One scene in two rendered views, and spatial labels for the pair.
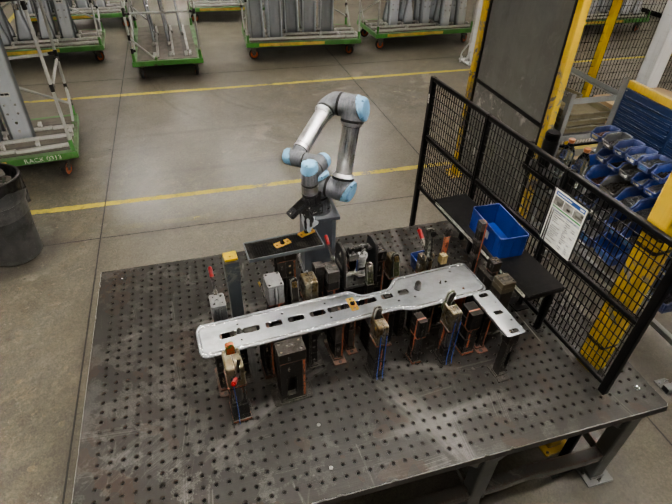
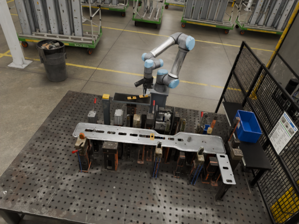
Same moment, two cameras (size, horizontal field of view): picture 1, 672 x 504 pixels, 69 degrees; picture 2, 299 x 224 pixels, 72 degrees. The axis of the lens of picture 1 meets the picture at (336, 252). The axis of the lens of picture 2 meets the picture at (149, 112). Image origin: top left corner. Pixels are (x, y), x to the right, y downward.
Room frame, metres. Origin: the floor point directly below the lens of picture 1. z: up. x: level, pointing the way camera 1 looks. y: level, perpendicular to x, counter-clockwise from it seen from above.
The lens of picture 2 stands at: (0.40, -0.48, 2.37)
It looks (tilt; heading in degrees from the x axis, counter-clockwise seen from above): 40 degrees down; 20
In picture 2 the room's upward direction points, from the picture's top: 7 degrees clockwise
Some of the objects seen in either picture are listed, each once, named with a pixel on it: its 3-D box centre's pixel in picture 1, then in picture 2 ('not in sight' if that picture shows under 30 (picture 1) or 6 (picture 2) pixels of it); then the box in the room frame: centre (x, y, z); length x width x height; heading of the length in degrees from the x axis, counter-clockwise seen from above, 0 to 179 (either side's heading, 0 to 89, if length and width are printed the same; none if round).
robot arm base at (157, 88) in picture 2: (317, 201); (160, 85); (2.28, 0.11, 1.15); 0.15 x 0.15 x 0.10
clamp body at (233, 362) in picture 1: (237, 386); (83, 154); (1.26, 0.39, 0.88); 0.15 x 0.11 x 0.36; 21
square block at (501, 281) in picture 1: (497, 305); (230, 164); (1.79, -0.82, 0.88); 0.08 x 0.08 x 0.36; 21
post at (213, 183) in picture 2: (483, 325); (218, 172); (1.69, -0.74, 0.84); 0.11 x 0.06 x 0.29; 21
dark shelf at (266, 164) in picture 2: (492, 240); (242, 130); (2.16, -0.85, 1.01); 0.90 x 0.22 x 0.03; 21
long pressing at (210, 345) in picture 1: (348, 307); (149, 137); (1.63, -0.07, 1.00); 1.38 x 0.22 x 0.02; 111
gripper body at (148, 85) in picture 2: (311, 203); (147, 82); (1.92, 0.12, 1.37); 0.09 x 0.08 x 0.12; 130
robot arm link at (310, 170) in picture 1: (309, 173); (148, 66); (1.92, 0.13, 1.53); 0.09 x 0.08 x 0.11; 156
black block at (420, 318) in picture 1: (417, 338); (179, 165); (1.58, -0.40, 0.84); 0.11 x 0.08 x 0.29; 21
